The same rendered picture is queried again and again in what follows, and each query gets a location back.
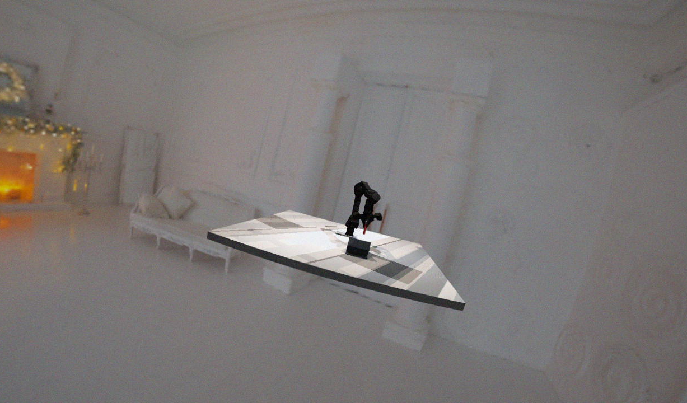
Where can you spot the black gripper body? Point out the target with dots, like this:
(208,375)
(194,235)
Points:
(368,210)

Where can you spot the grey square panel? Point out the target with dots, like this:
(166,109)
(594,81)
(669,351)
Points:
(358,248)

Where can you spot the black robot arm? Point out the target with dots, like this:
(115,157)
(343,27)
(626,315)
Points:
(373,197)

